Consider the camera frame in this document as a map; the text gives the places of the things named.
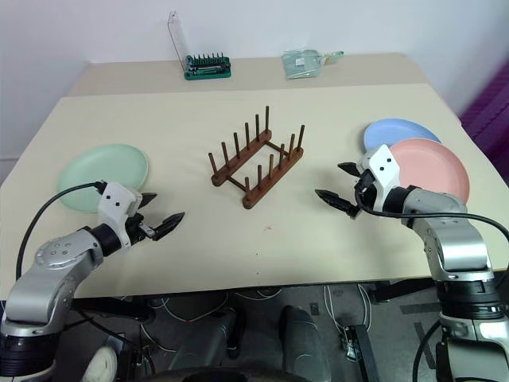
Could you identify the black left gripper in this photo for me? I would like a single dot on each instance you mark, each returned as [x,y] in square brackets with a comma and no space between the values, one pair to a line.
[139,231]

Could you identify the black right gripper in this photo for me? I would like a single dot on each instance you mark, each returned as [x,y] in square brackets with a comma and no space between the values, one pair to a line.
[366,190]

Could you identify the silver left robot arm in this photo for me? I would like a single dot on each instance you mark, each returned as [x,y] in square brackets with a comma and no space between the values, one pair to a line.
[47,278]

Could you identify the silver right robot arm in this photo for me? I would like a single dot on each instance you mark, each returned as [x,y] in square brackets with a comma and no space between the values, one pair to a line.
[457,246]

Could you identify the wooden dish rack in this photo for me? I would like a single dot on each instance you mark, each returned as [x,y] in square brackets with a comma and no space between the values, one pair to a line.
[278,173]

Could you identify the green plate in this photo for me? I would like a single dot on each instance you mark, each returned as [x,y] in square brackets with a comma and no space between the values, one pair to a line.
[103,167]

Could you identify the blue plate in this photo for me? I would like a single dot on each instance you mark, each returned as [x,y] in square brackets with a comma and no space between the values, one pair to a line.
[397,131]

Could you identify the red plate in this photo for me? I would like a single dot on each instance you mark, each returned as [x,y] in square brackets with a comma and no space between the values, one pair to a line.
[433,167]

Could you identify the clear plastic bag with parts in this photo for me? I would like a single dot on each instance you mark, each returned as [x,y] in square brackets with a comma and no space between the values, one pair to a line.
[300,65]

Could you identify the small clear plastic packet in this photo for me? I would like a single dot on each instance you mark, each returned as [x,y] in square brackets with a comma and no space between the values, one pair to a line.
[333,57]

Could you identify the dark rounded shape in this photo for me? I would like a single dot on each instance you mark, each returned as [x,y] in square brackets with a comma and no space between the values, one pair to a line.
[304,342]
[207,342]

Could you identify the green screwdriver bit set case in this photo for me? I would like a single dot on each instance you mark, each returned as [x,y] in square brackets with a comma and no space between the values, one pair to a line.
[207,71]

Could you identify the white shoe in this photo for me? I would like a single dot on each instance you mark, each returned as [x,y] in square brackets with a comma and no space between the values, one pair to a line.
[99,364]

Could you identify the purple ribbed panel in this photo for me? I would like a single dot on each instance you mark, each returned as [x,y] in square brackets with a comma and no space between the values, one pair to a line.
[489,111]

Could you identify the black table leg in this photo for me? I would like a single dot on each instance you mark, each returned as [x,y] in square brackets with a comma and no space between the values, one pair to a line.
[364,354]

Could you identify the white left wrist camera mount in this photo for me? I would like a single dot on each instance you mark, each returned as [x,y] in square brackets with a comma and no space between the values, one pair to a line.
[117,205]

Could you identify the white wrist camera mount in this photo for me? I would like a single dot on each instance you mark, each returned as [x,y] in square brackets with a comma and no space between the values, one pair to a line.
[117,205]
[383,167]

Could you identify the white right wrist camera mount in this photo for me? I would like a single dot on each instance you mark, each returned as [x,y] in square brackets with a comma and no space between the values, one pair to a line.
[383,167]

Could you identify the black table frame strut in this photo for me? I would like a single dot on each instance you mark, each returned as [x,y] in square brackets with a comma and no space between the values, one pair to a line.
[115,307]
[397,290]

